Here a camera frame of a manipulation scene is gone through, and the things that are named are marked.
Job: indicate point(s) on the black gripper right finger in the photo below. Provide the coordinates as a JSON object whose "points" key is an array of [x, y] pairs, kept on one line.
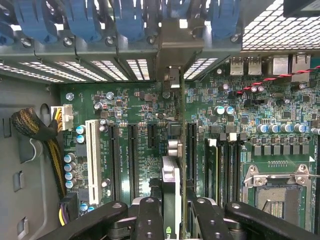
{"points": [[210, 220]]}

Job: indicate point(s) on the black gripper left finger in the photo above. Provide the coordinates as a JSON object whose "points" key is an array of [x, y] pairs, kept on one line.
{"points": [[150, 220]]}

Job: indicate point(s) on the black RAM slot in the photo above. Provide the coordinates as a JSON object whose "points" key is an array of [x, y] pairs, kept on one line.
{"points": [[225, 172], [235, 170]]}

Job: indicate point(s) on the CPU socket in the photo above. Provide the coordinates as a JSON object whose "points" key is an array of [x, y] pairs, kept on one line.
{"points": [[275, 200]]}

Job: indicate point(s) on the black power connector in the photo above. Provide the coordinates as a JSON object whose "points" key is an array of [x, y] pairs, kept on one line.
{"points": [[71, 205]]}

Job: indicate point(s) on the white expansion slot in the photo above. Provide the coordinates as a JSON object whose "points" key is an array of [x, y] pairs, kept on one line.
{"points": [[93, 162]]}

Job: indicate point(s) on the short black expansion slot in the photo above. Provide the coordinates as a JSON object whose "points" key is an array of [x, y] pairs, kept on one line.
{"points": [[152, 136]]}

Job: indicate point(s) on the metal locking lever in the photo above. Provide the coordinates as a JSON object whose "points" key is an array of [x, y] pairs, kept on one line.
{"points": [[315, 176]]}

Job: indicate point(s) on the green motherboard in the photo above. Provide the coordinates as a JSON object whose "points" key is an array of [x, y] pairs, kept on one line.
{"points": [[130, 100]]}

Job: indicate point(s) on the white power connector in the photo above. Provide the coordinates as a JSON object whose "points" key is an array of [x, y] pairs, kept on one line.
{"points": [[66, 117]]}

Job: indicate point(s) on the open black PC case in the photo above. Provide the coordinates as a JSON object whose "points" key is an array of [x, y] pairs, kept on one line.
{"points": [[25, 150]]}

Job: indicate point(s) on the silver USB port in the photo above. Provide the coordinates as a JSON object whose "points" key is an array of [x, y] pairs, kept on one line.
{"points": [[254, 66], [236, 66]]}

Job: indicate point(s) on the silver network port block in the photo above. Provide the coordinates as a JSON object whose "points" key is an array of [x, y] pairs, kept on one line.
{"points": [[281, 65], [301, 67]]}

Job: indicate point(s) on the blue slot retainer clip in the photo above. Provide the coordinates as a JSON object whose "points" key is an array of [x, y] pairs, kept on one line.
{"points": [[225, 20], [128, 22], [6, 32], [35, 22], [82, 22]]}

